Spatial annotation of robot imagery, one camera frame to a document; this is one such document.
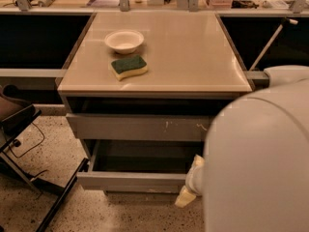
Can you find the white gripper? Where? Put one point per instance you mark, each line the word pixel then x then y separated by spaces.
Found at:
pixel 195 180

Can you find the grey drawer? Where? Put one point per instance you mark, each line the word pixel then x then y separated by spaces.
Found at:
pixel 139 127
pixel 138 166

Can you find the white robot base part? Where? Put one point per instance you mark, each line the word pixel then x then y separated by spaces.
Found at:
pixel 282 75

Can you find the grey drawer cabinet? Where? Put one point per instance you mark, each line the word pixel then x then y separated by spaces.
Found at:
pixel 192 67

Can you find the grey top drawer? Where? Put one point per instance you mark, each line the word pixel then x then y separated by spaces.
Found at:
pixel 139 127

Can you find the green yellow sponge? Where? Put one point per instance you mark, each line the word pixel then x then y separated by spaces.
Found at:
pixel 130 66

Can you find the white bowl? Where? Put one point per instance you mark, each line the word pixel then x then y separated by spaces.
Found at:
pixel 124 41

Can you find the dark clutter on shelf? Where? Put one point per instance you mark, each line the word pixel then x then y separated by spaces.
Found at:
pixel 244 4

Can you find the black chair left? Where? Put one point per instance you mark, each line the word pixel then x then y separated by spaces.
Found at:
pixel 17 115

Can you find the purple booklet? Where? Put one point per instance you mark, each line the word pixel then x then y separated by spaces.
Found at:
pixel 103 3

